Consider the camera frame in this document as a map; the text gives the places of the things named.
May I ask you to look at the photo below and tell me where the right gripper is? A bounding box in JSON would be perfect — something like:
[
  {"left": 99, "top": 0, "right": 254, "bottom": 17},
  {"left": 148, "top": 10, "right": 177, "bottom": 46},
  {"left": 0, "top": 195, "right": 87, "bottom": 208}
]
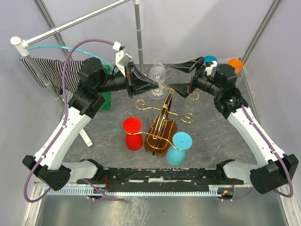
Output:
[{"left": 168, "top": 56, "right": 221, "bottom": 98}]

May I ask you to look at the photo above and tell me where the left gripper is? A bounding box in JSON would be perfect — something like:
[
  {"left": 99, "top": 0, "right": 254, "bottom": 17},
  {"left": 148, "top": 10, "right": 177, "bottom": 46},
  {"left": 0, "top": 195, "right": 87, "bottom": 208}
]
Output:
[{"left": 96, "top": 61, "right": 159, "bottom": 98}]

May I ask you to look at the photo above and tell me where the clear wine glass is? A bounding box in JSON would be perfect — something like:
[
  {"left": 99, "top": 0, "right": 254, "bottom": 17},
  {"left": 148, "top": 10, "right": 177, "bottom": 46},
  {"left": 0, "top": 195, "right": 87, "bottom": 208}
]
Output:
[
  {"left": 148, "top": 63, "right": 167, "bottom": 99},
  {"left": 236, "top": 71, "right": 244, "bottom": 86}
]

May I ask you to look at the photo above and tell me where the blue wine glass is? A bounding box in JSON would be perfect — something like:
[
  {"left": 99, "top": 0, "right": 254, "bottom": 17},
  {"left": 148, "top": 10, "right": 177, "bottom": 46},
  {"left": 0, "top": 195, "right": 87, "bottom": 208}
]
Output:
[
  {"left": 166, "top": 132, "right": 193, "bottom": 166},
  {"left": 203, "top": 55, "right": 217, "bottom": 64}
]

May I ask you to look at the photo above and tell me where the orange plastic wine glass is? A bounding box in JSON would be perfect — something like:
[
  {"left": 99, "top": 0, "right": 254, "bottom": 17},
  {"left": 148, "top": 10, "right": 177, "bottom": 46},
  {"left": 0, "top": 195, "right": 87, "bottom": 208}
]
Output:
[{"left": 228, "top": 58, "right": 244, "bottom": 74}]

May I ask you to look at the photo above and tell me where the red plastic wine glass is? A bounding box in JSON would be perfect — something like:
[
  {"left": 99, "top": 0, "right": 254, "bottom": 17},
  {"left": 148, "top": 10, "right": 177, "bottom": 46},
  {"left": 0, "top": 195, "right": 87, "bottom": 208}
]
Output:
[{"left": 123, "top": 117, "right": 143, "bottom": 151}]

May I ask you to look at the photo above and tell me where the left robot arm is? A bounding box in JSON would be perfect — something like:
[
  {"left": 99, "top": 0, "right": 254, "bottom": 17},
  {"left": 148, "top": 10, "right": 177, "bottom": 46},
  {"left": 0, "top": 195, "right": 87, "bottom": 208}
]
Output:
[{"left": 23, "top": 57, "right": 158, "bottom": 191}]

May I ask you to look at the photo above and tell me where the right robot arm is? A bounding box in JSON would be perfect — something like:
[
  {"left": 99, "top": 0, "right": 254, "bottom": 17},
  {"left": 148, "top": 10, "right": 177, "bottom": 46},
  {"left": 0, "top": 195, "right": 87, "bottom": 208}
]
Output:
[{"left": 169, "top": 56, "right": 299, "bottom": 198}]

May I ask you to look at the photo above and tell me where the white clothes rack stand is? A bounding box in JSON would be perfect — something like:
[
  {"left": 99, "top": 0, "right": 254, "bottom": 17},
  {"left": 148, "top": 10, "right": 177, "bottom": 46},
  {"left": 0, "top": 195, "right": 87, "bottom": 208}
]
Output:
[{"left": 0, "top": 0, "right": 139, "bottom": 161}]

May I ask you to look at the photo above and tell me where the green plastic hanger piece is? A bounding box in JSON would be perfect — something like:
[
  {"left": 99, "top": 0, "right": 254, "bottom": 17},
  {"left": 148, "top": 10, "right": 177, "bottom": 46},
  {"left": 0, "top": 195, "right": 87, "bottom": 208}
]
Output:
[{"left": 99, "top": 65, "right": 114, "bottom": 111}]

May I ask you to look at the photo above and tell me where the striped cloth on hanger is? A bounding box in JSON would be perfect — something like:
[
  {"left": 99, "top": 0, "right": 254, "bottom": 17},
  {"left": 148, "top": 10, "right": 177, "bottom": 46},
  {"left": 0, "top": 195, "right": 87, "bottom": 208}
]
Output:
[{"left": 21, "top": 58, "right": 83, "bottom": 94}]

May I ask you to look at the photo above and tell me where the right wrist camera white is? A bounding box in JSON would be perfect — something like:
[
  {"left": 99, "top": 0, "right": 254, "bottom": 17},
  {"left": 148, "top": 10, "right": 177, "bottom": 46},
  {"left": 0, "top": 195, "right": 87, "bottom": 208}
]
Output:
[{"left": 205, "top": 61, "right": 218, "bottom": 77}]

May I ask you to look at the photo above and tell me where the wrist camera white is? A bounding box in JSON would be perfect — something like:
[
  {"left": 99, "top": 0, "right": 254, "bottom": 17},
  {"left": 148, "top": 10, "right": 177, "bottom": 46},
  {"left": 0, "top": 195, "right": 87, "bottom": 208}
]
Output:
[
  {"left": 205, "top": 61, "right": 218, "bottom": 77},
  {"left": 112, "top": 41, "right": 132, "bottom": 77}
]

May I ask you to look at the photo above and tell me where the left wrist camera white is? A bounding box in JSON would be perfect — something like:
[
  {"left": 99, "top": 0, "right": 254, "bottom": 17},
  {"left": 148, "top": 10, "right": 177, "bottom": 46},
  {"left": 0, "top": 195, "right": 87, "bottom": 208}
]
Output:
[{"left": 112, "top": 41, "right": 132, "bottom": 77}]

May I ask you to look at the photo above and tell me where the gold wire glass rack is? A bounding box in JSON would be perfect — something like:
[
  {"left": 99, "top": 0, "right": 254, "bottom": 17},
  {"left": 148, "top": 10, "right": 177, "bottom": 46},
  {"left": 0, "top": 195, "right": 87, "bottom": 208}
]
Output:
[{"left": 135, "top": 88, "right": 195, "bottom": 157}]

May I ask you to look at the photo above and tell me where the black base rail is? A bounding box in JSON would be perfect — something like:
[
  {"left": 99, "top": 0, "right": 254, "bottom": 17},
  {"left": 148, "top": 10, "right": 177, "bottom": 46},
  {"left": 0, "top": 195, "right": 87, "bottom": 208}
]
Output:
[{"left": 89, "top": 168, "right": 244, "bottom": 193}]

